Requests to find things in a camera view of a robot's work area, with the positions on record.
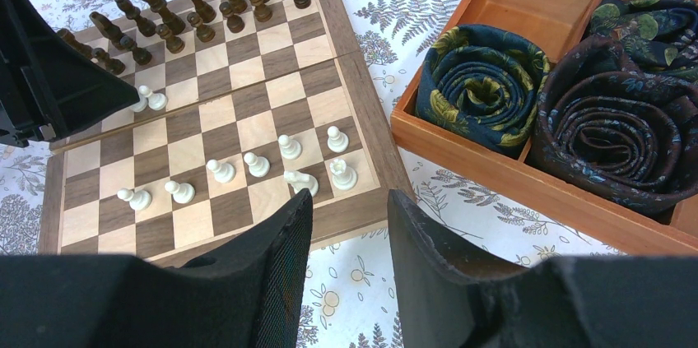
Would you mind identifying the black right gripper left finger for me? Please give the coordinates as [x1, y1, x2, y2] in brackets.
[1, 190, 313, 347]

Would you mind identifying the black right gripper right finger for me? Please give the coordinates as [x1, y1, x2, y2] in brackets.
[387, 189, 697, 347]

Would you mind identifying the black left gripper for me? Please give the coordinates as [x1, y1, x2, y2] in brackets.
[1, 0, 139, 148]

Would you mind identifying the white chess knight piece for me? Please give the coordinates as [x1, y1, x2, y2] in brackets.
[283, 170, 319, 197]

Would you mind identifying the wooden chess board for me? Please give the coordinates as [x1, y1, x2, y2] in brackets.
[38, 0, 410, 266]

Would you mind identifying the white pawn cluster piece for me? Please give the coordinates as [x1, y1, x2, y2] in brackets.
[327, 126, 349, 153]
[277, 134, 302, 160]
[138, 85, 168, 110]
[117, 188, 152, 211]
[243, 151, 271, 178]
[165, 180, 196, 204]
[206, 159, 236, 183]

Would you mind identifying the orange compartment tray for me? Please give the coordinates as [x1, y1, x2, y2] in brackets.
[391, 0, 697, 255]

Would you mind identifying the black rolled strap centre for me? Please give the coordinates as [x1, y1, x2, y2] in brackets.
[528, 0, 698, 216]

